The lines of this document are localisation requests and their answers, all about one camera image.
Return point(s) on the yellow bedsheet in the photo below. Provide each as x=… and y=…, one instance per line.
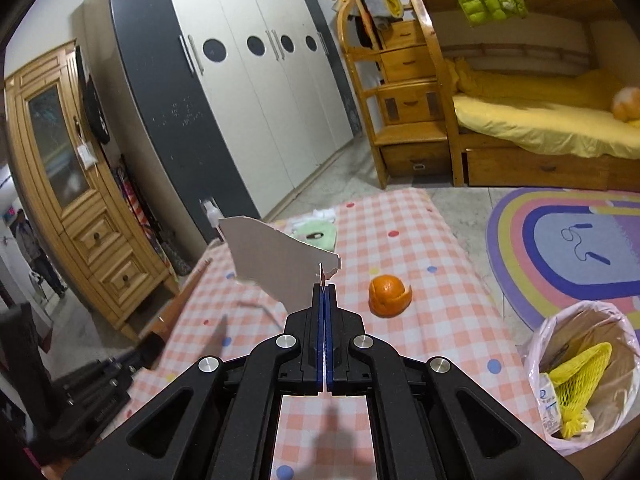
x=525, y=120

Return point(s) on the grey cardboard piece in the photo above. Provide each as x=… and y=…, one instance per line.
x=270, y=260

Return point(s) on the pink plastic trash bag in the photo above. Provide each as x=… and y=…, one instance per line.
x=542, y=340

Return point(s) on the white grey wardrobe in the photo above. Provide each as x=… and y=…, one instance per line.
x=250, y=110

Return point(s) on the white tissue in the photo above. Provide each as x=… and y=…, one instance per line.
x=320, y=214

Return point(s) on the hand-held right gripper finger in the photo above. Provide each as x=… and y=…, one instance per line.
x=318, y=320
x=331, y=320

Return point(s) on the wooden bunk bed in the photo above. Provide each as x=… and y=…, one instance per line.
x=540, y=167

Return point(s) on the yellow foam net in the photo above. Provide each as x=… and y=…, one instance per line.
x=575, y=385

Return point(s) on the orange white plush toy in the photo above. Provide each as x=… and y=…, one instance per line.
x=627, y=105

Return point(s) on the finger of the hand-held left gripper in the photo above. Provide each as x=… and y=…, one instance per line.
x=107, y=372

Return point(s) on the clear printed plastic package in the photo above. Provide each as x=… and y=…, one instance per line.
x=549, y=405

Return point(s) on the round rainbow rug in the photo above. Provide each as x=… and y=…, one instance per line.
x=520, y=240

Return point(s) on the wooden cabinet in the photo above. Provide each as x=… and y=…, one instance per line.
x=100, y=240

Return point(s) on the orange peel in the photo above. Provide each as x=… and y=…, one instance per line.
x=387, y=297

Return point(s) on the white hanging tag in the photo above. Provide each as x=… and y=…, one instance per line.
x=86, y=156

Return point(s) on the pale green packet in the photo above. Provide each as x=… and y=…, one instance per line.
x=326, y=241

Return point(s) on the black hanging bag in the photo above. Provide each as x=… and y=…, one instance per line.
x=95, y=105

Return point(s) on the colourful leaning boards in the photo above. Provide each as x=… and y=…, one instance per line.
x=142, y=210

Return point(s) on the wooden stair drawers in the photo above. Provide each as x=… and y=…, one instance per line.
x=410, y=100

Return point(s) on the pink checked mat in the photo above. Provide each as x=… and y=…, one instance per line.
x=400, y=255

